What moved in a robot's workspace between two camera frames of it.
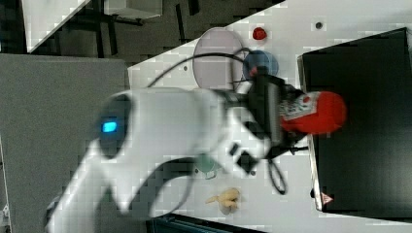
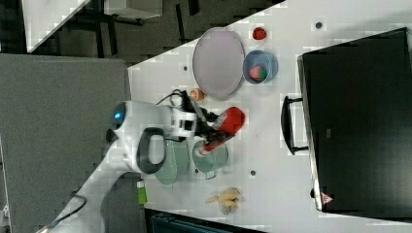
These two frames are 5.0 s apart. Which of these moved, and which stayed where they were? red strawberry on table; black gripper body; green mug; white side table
Moved: black gripper body
Stayed: white side table; red strawberry on table; green mug
